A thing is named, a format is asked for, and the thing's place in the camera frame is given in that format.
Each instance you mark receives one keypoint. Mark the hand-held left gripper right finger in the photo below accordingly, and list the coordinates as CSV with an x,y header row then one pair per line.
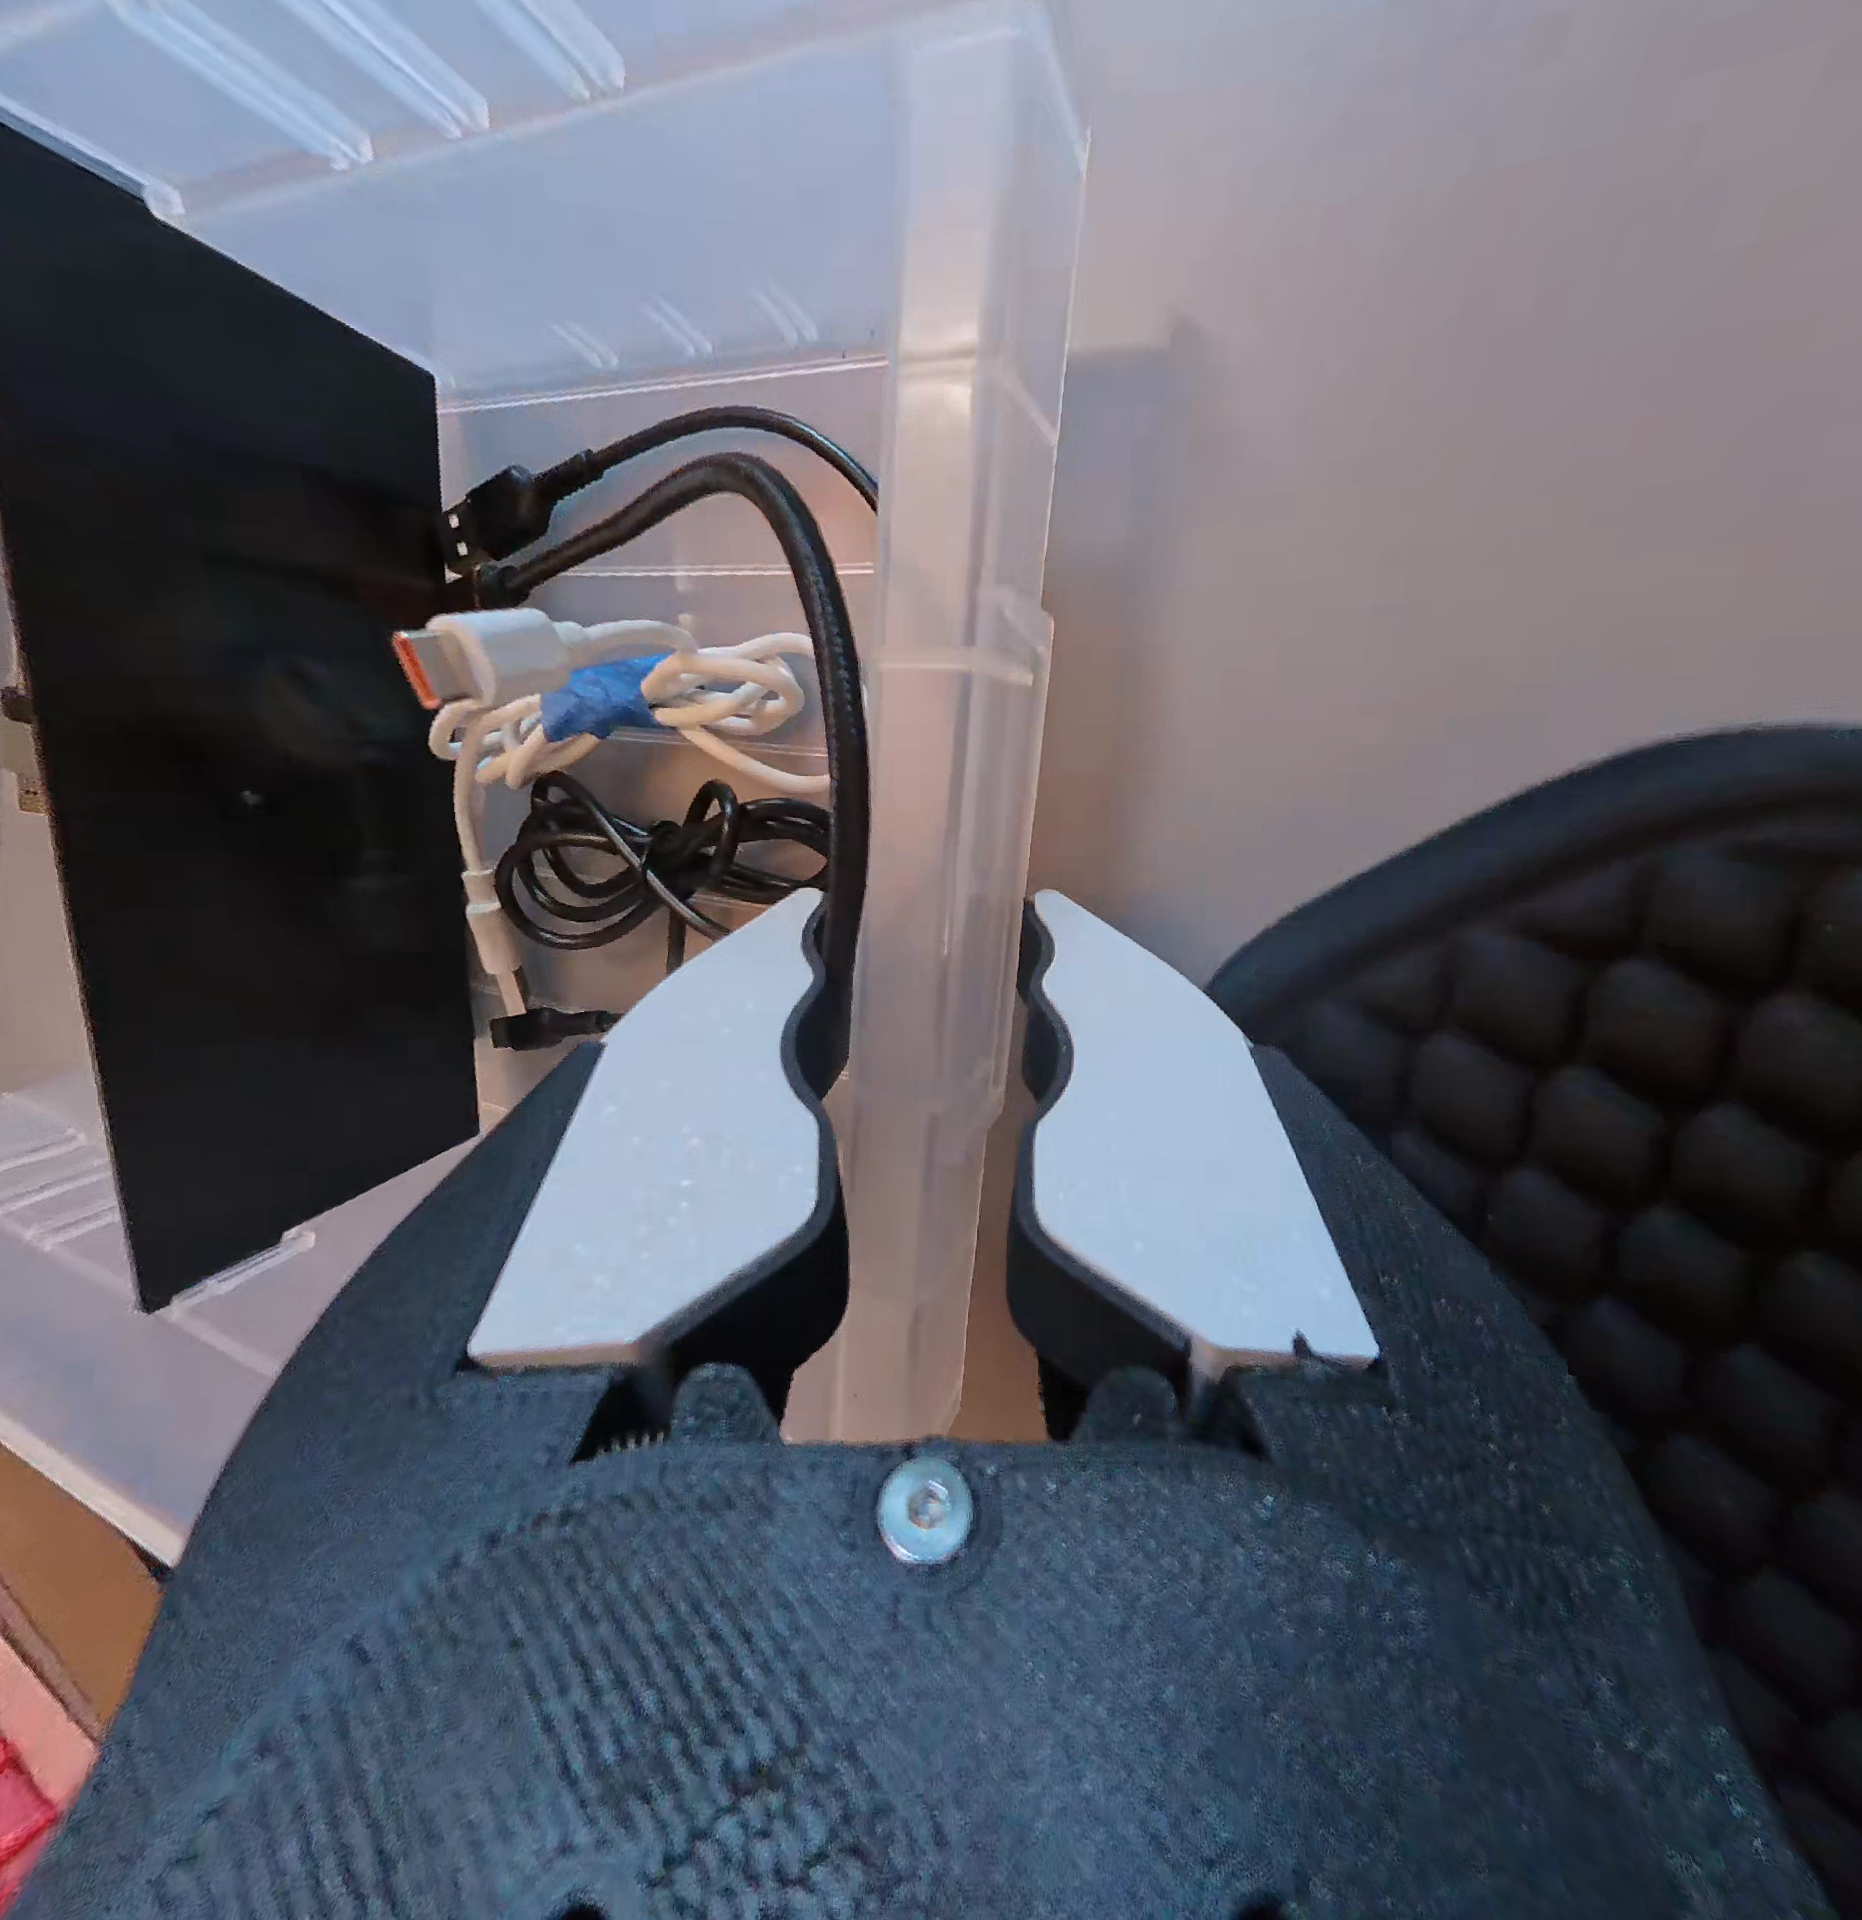
x,y
1186,1186

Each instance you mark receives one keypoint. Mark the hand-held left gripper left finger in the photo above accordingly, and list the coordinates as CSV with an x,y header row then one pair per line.
x,y
663,1186

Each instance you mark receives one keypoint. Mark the clear plastic bin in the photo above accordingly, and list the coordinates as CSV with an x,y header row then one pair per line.
x,y
571,225

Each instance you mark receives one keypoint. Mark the black elbow rest pad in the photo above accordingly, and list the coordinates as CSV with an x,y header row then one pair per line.
x,y
1622,1198

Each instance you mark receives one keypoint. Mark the black bin divider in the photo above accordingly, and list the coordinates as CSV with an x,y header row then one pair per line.
x,y
195,749

